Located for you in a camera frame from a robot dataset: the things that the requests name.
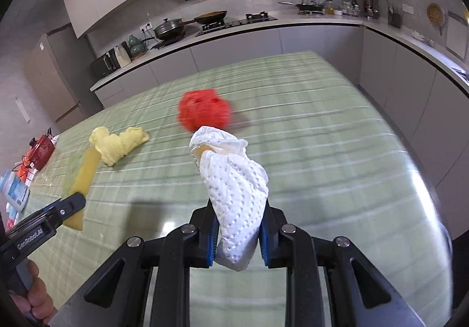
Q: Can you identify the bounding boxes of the yellow green sponge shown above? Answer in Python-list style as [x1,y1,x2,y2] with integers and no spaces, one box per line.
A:
[62,147,103,232]

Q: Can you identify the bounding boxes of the white paper towel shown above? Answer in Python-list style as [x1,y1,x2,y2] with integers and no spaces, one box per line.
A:
[189,126,269,271]

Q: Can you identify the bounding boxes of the blue cloth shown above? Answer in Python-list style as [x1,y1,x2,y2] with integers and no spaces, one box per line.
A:
[15,258,34,298]

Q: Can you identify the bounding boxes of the person left hand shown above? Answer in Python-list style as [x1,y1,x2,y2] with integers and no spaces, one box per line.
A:
[10,260,57,326]

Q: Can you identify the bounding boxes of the red patterned pot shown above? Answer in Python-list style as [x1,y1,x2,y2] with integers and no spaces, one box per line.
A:
[26,128,55,171]

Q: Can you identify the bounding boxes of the yellow cloth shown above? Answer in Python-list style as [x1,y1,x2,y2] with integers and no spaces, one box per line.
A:
[89,126,150,167]

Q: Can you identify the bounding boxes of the green plaid tablecloth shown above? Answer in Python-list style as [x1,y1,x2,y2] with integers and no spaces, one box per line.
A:
[27,52,453,326]

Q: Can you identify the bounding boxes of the grey refrigerator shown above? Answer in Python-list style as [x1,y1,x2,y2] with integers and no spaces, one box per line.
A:
[24,23,103,132]

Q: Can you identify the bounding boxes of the black microwave oven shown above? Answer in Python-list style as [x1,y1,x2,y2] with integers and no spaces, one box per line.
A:
[90,49,121,80]

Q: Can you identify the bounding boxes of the white kettle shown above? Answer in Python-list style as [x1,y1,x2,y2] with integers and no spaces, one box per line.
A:
[114,41,132,68]

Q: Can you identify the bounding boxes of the red plastic bag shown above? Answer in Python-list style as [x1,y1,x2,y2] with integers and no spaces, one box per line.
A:
[177,89,232,132]

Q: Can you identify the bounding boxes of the green ceramic jar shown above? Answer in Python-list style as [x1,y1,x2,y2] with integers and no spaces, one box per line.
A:
[127,35,146,58]

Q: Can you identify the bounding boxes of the lidded black wok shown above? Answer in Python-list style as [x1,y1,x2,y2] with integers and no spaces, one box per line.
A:
[154,18,195,41]

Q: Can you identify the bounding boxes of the black frying pan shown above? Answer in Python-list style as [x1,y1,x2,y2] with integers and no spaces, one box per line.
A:
[194,11,227,25]

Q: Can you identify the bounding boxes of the black gas stove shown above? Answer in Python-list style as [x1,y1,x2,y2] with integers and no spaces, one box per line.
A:
[196,12,277,36]

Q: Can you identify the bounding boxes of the white cutting board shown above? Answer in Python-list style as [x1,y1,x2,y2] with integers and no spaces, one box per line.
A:
[445,12,468,60]

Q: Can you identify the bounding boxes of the black utensil holder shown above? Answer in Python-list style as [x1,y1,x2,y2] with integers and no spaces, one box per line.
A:
[386,1,402,29]

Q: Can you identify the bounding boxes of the round woven trivet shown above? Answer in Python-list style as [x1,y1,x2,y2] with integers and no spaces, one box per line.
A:
[426,2,445,27]

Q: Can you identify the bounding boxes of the wok near sink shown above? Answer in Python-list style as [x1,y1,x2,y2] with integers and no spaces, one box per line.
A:
[278,0,325,15]

